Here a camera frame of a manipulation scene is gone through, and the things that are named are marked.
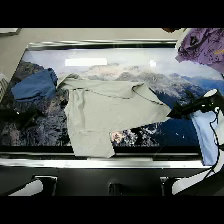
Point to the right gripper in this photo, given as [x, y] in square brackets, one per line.
[181, 111]

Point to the grey long-sleeved shirt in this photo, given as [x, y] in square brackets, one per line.
[96, 113]

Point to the silver frame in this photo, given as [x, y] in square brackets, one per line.
[100, 163]

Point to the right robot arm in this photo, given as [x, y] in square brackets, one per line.
[207, 102]

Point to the light blue garment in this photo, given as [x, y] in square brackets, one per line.
[203, 140]

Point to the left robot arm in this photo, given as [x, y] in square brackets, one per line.
[28, 188]

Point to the purple garment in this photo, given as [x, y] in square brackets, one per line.
[204, 46]

